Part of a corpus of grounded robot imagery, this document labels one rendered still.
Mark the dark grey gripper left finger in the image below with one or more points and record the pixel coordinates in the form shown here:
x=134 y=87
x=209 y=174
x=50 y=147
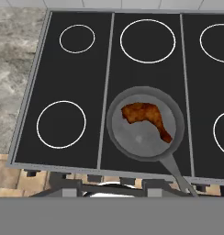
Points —
x=60 y=183

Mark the grey frying pan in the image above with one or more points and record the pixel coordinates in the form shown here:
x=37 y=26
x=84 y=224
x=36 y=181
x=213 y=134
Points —
x=141 y=140

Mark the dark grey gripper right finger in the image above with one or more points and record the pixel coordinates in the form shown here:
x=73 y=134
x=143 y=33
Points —
x=153 y=186

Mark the brown fried chicken leg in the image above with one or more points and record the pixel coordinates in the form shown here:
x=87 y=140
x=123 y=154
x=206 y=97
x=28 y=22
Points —
x=144 y=113

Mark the black glass hob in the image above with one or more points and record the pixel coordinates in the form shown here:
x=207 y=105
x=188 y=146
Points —
x=71 y=76

